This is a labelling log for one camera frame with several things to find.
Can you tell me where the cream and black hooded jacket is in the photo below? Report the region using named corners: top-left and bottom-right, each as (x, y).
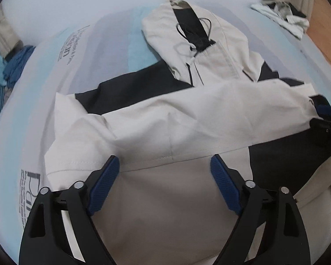
top-left (45, 0), bottom-right (331, 264)

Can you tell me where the wooden headboard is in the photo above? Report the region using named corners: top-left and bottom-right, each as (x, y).
top-left (307, 0), bottom-right (331, 65)

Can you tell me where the white crumpled garment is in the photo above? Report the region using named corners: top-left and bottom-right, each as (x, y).
top-left (250, 0), bottom-right (310, 40)

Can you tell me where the blue crumpled garment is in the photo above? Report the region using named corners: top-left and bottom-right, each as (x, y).
top-left (3, 45), bottom-right (36, 89)

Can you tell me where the striped bed mattress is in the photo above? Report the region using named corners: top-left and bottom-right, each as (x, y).
top-left (0, 4), bottom-right (331, 261)

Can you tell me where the beige left curtain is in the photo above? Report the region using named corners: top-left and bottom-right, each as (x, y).
top-left (0, 6), bottom-right (23, 58)

